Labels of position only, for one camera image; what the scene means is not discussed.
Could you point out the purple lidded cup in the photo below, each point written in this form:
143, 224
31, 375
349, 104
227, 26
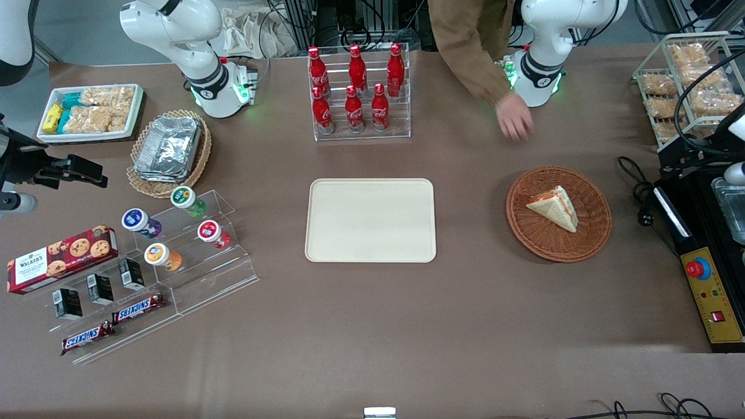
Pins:
137, 220

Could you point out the bagged fried snack pack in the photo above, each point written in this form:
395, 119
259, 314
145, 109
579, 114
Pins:
687, 54
665, 131
701, 75
663, 107
716, 103
659, 84

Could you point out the brown round wicker basket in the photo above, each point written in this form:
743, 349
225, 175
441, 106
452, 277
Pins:
588, 233

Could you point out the beige rectangular tray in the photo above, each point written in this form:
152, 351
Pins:
370, 220

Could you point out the orange lidded cup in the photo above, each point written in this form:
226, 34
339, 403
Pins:
158, 255

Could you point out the yellow control panel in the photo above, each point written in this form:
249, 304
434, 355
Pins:
713, 297

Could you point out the person's bare hand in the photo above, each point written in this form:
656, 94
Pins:
515, 119

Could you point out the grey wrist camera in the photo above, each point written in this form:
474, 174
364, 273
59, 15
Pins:
16, 201
736, 174

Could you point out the red cola bottle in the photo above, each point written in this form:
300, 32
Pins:
380, 110
318, 70
357, 68
396, 73
322, 113
354, 112

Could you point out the stacked aluminium foil containers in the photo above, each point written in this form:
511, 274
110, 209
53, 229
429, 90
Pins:
167, 148

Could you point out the yellow snack pack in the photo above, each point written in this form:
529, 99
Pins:
52, 118

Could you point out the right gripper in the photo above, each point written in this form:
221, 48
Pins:
22, 162

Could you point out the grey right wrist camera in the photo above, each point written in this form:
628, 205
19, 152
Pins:
16, 201

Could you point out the black countertop appliance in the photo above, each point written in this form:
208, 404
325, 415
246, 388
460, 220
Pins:
698, 233

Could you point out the light oval wicker basket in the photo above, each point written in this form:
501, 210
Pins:
198, 169

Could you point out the Snickers chocolate bar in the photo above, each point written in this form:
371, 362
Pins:
138, 308
87, 337

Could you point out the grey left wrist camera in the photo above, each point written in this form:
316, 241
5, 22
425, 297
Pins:
736, 174

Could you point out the red Walkers cookie box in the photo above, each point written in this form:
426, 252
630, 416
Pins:
58, 259

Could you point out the metal appliance pan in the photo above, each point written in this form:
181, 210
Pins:
730, 209

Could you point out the red lidded cup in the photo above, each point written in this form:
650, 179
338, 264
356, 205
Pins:
209, 231

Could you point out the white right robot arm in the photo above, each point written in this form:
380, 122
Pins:
201, 64

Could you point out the clear acrylic bottle rack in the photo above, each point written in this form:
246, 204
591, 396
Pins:
401, 116

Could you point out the brown sleeved forearm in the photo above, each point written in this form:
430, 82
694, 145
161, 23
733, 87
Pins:
465, 41

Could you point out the green lidded cup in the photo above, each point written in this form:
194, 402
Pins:
185, 198

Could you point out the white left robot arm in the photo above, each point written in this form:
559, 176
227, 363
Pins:
544, 64

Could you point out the red emergency stop button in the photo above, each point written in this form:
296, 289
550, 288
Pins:
697, 269

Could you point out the small black box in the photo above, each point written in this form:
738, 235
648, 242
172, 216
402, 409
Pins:
131, 274
100, 289
68, 304

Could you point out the teal snack pack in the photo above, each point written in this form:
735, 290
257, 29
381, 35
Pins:
64, 121
71, 100

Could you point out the clear rice cracker pack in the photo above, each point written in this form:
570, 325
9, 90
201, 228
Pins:
107, 96
90, 119

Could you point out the triangular sandwich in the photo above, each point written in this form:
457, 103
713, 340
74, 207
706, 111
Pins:
556, 208

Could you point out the black equipment frame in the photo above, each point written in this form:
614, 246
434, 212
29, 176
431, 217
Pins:
349, 20

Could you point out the clear acrylic stepped stand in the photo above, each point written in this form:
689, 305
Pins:
134, 334
221, 273

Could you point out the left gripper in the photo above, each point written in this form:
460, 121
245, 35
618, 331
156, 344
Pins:
700, 156

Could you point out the white rectangular snack tray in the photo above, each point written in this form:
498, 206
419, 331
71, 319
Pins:
137, 110

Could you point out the crumpled white plastic sheet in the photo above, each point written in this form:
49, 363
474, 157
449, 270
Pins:
250, 32

